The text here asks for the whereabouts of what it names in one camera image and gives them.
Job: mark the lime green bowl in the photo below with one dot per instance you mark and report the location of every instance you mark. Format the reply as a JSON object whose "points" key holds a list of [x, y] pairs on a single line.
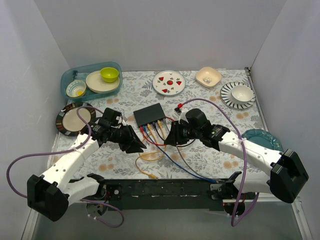
{"points": [[109, 74]]}

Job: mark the dark rimmed plate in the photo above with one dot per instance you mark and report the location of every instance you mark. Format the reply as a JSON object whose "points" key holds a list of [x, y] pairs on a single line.
{"points": [[67, 121]]}

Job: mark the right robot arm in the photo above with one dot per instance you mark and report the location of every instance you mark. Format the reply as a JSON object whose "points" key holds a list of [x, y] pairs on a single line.
{"points": [[285, 174]]}

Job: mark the blue striped plate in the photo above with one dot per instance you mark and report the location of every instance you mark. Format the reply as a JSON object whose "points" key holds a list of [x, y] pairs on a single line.
{"points": [[227, 98]]}

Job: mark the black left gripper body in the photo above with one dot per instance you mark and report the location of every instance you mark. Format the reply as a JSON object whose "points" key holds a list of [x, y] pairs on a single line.
{"points": [[127, 137]]}

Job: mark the floral tablecloth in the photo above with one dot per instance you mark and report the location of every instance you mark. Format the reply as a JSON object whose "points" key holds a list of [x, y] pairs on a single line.
{"points": [[169, 162]]}

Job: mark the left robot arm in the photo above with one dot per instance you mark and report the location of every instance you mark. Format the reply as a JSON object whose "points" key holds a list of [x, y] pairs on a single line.
{"points": [[53, 192]]}

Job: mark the strawberry pattern plate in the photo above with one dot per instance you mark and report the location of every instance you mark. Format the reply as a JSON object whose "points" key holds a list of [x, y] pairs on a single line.
{"points": [[169, 83]]}

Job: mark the black network switch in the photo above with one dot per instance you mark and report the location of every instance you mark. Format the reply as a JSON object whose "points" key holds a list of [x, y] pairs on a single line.
{"points": [[148, 115]]}

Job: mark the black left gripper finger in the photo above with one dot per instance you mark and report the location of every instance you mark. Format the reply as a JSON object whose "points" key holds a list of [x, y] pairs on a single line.
{"points": [[135, 146], [132, 134]]}

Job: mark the white bowl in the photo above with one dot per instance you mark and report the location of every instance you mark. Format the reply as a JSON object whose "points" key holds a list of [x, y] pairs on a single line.
{"points": [[242, 93]]}

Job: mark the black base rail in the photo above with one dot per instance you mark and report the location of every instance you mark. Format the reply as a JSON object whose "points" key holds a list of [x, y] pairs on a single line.
{"points": [[162, 194]]}

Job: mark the aluminium frame rail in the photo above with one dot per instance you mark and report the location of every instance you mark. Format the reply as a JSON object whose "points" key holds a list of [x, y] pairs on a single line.
{"points": [[269, 220]]}

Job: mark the beige square bowl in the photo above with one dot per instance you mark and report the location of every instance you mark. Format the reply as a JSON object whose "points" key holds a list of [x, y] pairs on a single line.
{"points": [[208, 77]]}

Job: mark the cream plate in basin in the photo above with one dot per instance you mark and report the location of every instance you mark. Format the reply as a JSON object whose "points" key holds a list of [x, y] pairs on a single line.
{"points": [[95, 83]]}

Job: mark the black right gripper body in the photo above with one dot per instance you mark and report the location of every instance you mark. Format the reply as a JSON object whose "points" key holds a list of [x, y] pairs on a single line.
{"points": [[179, 134]]}

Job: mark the teal plastic basin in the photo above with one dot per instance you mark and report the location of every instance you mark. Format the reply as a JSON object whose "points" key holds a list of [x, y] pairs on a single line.
{"points": [[80, 73]]}

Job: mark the teal scalloped plate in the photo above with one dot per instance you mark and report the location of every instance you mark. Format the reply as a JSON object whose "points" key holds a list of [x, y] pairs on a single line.
{"points": [[263, 138]]}

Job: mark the blue patterned small bowl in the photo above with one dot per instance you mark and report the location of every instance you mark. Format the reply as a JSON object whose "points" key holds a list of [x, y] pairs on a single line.
{"points": [[76, 88]]}

